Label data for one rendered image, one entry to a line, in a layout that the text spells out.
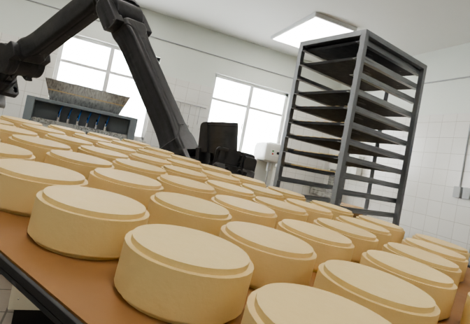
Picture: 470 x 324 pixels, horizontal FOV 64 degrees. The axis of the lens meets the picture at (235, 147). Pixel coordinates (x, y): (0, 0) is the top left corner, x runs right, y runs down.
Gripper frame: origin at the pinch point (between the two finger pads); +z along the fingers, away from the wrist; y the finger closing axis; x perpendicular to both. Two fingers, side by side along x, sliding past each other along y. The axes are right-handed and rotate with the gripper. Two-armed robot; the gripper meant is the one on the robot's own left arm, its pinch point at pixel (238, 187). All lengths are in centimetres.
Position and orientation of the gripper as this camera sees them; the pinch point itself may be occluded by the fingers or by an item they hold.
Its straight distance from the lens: 54.6
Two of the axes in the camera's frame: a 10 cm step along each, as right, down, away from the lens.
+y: -2.4, 9.7, 0.0
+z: 1.8, 0.4, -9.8
